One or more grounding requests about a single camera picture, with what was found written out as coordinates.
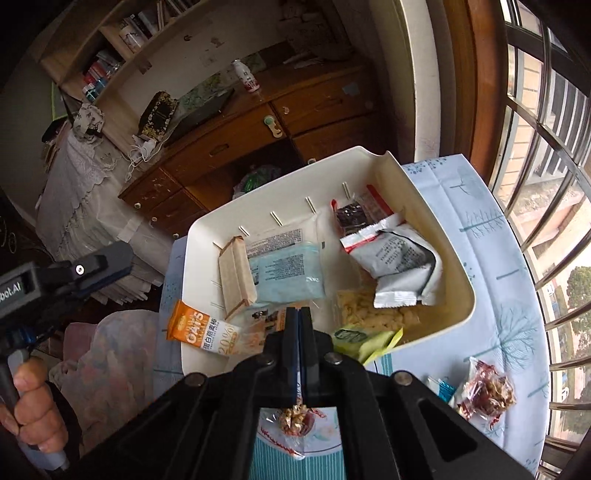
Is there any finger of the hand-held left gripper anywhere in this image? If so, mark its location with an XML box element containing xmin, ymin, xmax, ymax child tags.
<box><xmin>41</xmin><ymin>242</ymin><xmax>132</xmax><ymax>301</ymax></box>

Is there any wooden window frame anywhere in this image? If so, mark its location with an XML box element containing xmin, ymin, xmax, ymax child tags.
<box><xmin>443</xmin><ymin>0</ymin><xmax>509</xmax><ymax>190</ymax></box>

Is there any wooden desk with drawers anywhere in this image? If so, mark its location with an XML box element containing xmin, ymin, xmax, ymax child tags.
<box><xmin>117</xmin><ymin>60</ymin><xmax>384</xmax><ymax>241</ymax></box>

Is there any floral blanket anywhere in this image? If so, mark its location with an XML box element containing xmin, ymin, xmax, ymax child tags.
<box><xmin>48</xmin><ymin>309</ymin><xmax>160</xmax><ymax>444</ymax></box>

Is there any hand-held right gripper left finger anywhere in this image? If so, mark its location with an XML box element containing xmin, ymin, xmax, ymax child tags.
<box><xmin>78</xmin><ymin>308</ymin><xmax>301</xmax><ymax>480</ymax></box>

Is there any light blue white packet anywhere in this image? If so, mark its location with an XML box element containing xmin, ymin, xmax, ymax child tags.
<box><xmin>245</xmin><ymin>226</ymin><xmax>326</xmax><ymax>305</ymax></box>

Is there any white knitted cloth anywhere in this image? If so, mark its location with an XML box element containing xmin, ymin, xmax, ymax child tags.
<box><xmin>281</xmin><ymin>0</ymin><xmax>352</xmax><ymax>61</ymax></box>

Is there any white lace cover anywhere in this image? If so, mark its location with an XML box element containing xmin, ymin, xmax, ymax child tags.
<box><xmin>34</xmin><ymin>134</ymin><xmax>153</xmax><ymax>259</ymax></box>

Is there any wooden bookshelf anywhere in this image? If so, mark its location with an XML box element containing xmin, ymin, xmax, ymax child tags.
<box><xmin>32</xmin><ymin>0</ymin><xmax>195</xmax><ymax>107</ymax></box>

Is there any orange cracker clear packet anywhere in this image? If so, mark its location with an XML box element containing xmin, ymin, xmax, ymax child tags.
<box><xmin>240</xmin><ymin>302</ymin><xmax>315</xmax><ymax>356</ymax></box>

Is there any pink white bottle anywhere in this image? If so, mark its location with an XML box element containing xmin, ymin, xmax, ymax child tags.
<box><xmin>231</xmin><ymin>58</ymin><xmax>262</xmax><ymax>93</ymax></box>

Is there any rice crisp green-edged packet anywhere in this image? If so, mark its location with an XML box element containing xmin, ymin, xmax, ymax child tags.
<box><xmin>332</xmin><ymin>286</ymin><xmax>421</xmax><ymax>365</ymax></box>

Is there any red nut candy packet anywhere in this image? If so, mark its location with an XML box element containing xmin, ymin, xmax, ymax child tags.
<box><xmin>457</xmin><ymin>357</ymin><xmax>515</xmax><ymax>423</ymax></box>

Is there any white charger with cable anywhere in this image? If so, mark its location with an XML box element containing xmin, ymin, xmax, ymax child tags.
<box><xmin>124</xmin><ymin>138</ymin><xmax>160</xmax><ymax>181</ymax></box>

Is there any tree print tablecloth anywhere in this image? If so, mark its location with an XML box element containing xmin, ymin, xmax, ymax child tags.
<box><xmin>152</xmin><ymin>154</ymin><xmax>555</xmax><ymax>480</ymax></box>

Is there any clear nut candy packet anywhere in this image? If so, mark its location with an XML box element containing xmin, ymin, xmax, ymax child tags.
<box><xmin>261</xmin><ymin>401</ymin><xmax>324</xmax><ymax>462</ymax></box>

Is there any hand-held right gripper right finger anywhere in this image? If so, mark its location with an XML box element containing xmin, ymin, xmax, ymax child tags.
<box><xmin>300</xmin><ymin>308</ymin><xmax>536</xmax><ymax>480</ymax></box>

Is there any window with metal grille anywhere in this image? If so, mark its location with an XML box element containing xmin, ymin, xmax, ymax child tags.
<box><xmin>489</xmin><ymin>0</ymin><xmax>591</xmax><ymax>480</ymax></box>

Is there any dark snack red packet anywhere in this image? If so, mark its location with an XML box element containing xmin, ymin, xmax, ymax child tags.
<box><xmin>330</xmin><ymin>185</ymin><xmax>395</xmax><ymax>232</ymax></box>

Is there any person's left hand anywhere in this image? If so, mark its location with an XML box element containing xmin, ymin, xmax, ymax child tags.
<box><xmin>0</xmin><ymin>357</ymin><xmax>70</xmax><ymax>455</ymax></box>

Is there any silver red-edged packet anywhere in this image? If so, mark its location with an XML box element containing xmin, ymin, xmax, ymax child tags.
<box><xmin>339</xmin><ymin>224</ymin><xmax>444</xmax><ymax>309</ymax></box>

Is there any dark floral box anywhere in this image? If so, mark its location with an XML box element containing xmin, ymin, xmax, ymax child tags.
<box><xmin>139</xmin><ymin>91</ymin><xmax>180</xmax><ymax>141</ymax></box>

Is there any green plastic bag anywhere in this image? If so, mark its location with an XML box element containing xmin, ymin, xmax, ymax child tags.
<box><xmin>233</xmin><ymin>164</ymin><xmax>282</xmax><ymax>199</ymax></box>

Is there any beige wafer packet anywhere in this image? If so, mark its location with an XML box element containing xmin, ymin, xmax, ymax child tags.
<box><xmin>217</xmin><ymin>235</ymin><xmax>258</xmax><ymax>321</ymax></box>

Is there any green floral flat box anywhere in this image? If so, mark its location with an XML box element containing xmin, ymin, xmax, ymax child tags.
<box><xmin>164</xmin><ymin>74</ymin><xmax>236</xmax><ymax>145</ymax></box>

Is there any white plastic basket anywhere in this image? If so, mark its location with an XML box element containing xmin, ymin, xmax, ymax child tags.
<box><xmin>180</xmin><ymin>145</ymin><xmax>476</xmax><ymax>374</ymax></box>

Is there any small blue white candy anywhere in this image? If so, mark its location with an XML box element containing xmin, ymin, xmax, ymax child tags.
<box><xmin>427</xmin><ymin>376</ymin><xmax>458</xmax><ymax>402</ymax></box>

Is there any orange white oat bar packet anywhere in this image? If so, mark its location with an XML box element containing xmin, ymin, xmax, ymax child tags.
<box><xmin>165</xmin><ymin>299</ymin><xmax>243</xmax><ymax>357</ymax></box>

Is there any floral cloth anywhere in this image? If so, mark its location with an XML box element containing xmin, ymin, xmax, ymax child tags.
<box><xmin>74</xmin><ymin>102</ymin><xmax>106</xmax><ymax>139</ymax></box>

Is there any white ribbed panel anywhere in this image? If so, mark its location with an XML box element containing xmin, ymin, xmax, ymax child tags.
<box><xmin>92</xmin><ymin>258</ymin><xmax>164</xmax><ymax>305</ymax></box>

